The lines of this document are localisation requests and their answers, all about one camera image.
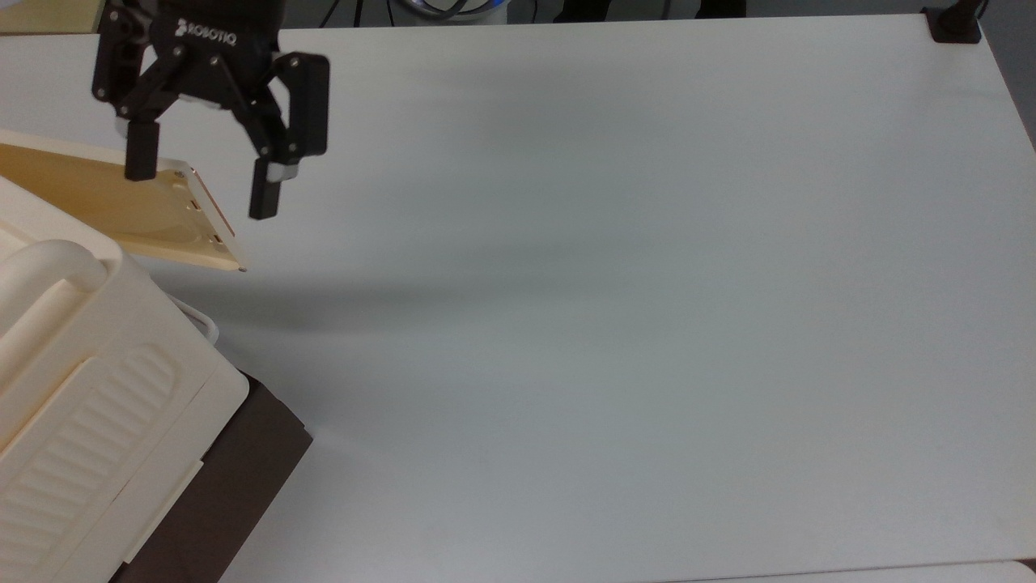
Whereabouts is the cream plastic cabinet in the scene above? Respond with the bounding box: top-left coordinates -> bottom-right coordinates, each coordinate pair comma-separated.
0,177 -> 250,583

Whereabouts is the dark brown cabinet base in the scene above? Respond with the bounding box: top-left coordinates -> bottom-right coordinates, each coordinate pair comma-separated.
109,374 -> 314,583

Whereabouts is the cream cabinet door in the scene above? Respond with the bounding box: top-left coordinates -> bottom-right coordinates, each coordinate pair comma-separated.
0,129 -> 248,274

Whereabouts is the yellow wooden table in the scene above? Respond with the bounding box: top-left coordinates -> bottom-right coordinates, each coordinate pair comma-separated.
0,0 -> 106,35

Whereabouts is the white cable loop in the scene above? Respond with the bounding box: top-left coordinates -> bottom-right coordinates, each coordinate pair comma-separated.
168,295 -> 220,346

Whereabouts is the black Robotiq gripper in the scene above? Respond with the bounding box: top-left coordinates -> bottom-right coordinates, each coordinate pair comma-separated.
91,0 -> 331,221

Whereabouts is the black table clamp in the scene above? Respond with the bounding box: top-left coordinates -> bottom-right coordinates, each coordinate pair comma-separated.
923,0 -> 990,45

